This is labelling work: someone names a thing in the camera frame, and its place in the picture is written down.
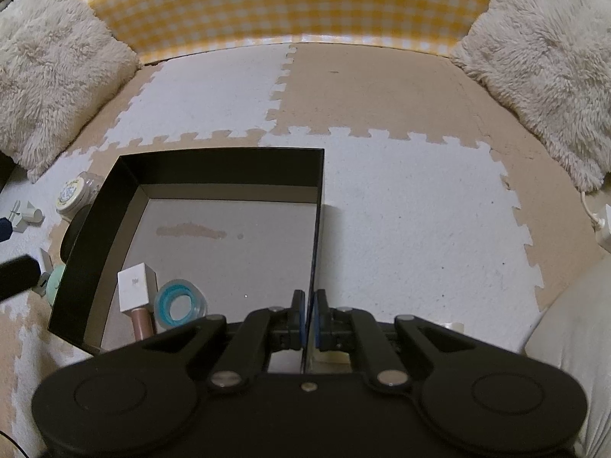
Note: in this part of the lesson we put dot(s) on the clear plastic container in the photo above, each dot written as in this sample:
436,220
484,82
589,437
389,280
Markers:
93,183

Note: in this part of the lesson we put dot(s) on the black glossy case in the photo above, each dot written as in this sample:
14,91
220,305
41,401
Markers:
72,243

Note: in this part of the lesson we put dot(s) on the foam puzzle floor mat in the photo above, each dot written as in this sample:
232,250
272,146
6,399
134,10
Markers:
405,210

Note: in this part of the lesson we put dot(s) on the yellow checkered bumper cushion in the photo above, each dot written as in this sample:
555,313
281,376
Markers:
286,4

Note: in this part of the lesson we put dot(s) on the mint green round mirror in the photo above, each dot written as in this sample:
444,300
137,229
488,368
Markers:
55,282

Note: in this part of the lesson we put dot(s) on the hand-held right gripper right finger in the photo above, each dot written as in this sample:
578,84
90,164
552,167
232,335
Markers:
319,318

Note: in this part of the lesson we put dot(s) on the white plug adapter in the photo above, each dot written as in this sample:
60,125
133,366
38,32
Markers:
46,260

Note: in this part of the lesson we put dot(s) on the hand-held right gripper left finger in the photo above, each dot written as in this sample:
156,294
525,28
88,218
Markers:
299,317

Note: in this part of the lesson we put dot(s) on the grey watch link tool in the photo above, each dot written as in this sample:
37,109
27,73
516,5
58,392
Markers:
16,217

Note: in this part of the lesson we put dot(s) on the teal tape roll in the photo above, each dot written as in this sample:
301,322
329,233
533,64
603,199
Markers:
164,303

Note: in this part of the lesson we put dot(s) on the small white blue box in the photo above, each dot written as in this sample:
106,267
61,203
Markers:
604,229

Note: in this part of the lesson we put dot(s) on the round yellow white tape measure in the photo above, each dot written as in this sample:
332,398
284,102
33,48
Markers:
70,194

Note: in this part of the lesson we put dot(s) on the cream smooth cushion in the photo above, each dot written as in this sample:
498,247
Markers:
573,343

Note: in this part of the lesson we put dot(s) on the white tube bottle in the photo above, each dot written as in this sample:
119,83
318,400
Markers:
32,213

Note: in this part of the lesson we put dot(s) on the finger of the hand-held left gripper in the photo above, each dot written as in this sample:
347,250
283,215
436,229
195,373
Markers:
4,230
16,276

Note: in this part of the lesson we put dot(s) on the black cardboard box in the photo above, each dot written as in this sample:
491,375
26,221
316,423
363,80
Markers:
215,167

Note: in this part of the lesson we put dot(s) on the fluffy cream pillow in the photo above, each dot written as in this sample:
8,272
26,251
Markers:
52,71
544,57

